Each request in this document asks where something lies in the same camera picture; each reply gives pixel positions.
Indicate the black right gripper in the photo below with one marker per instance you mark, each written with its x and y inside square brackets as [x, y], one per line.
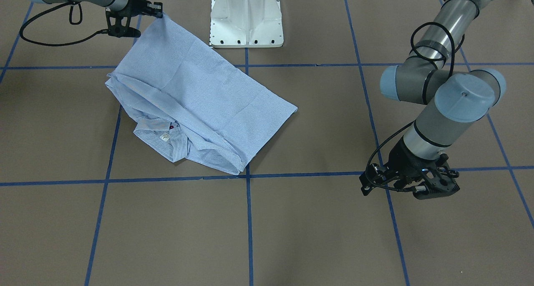
[135, 3]

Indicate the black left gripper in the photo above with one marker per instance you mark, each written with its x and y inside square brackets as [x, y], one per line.
[401, 157]

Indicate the light blue striped shirt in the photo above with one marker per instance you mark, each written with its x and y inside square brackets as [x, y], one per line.
[191, 103]

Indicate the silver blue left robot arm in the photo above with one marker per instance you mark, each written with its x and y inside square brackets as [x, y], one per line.
[453, 101]

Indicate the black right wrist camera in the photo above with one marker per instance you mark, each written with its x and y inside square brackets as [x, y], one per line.
[119, 25]

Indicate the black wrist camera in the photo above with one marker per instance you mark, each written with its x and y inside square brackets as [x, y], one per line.
[438, 180]
[119, 25]

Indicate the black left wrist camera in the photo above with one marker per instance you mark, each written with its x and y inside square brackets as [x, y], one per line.
[438, 180]

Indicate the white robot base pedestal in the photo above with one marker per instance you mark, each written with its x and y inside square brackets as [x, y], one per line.
[246, 24]

